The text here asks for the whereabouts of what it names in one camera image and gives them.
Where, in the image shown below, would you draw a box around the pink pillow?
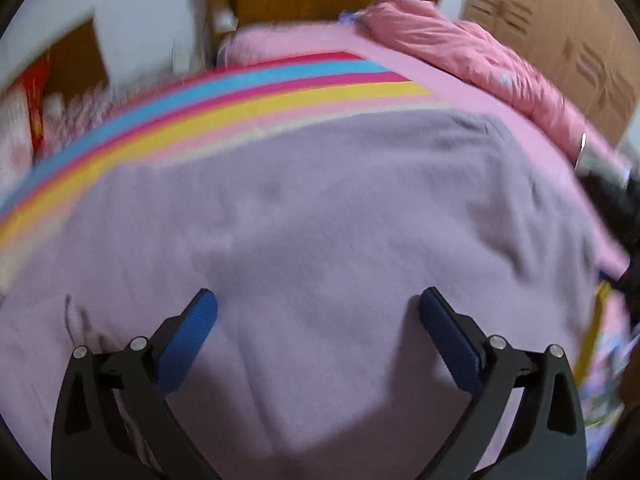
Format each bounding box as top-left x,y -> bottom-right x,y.
216,25 -> 366,68

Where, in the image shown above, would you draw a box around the floral printed cloth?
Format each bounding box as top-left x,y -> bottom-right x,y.
40,77 -> 166,131

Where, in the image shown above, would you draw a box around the pink quilt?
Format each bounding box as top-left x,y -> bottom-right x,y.
360,0 -> 633,171

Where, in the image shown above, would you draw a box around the rainbow striped pink bed sheet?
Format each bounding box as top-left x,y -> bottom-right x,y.
0,25 -> 640,461

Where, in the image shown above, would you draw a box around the person's patterned clothing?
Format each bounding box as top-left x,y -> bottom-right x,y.
575,300 -> 640,466

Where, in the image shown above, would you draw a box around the red and white package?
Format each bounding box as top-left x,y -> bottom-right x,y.
0,52 -> 53,176

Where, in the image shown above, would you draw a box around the wooden wardrobe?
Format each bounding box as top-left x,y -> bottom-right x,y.
460,0 -> 640,146

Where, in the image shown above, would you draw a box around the lilac pants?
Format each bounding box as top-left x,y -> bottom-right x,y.
0,110 -> 601,480

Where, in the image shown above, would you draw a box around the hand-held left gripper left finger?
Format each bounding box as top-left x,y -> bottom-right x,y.
51,288 -> 219,480

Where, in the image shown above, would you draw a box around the brown wooden cabinet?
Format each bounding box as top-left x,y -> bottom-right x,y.
45,19 -> 111,101

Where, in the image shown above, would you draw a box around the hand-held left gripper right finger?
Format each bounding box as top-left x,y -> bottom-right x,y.
419,287 -> 587,480

